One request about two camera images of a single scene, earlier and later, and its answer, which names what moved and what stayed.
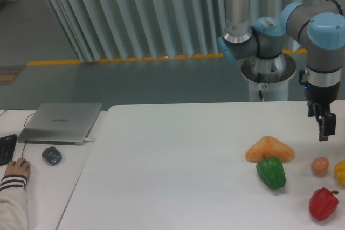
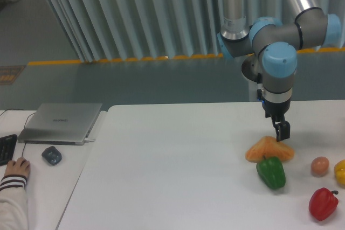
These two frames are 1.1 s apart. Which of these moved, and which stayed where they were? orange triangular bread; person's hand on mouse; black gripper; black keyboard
Moved: black gripper
Stayed: black keyboard; person's hand on mouse; orange triangular bread
